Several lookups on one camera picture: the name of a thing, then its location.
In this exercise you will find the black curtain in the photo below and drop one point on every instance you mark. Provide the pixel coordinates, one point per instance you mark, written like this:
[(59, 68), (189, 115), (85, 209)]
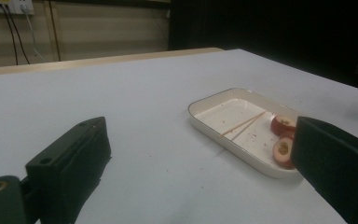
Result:
[(276, 31)]

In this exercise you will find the red fruit half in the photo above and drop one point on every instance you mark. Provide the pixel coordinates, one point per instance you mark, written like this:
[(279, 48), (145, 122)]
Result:
[(282, 154), (288, 134)]

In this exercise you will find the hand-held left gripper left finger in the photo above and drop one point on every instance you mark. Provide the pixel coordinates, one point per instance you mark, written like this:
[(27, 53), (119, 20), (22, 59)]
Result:
[(71, 161)]

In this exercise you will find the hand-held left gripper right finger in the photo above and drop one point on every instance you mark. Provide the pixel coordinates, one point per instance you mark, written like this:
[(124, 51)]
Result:
[(338, 168)]

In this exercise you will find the white rectangular tray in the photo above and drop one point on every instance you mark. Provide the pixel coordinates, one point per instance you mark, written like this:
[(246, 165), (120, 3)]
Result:
[(227, 113)]

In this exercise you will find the wooden skewer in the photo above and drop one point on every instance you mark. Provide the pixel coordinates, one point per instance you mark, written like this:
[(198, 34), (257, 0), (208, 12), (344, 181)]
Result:
[(244, 123), (245, 130)]

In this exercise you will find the white wall socket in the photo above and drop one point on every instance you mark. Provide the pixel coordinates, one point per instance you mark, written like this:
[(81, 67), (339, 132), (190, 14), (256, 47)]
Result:
[(12, 6)]

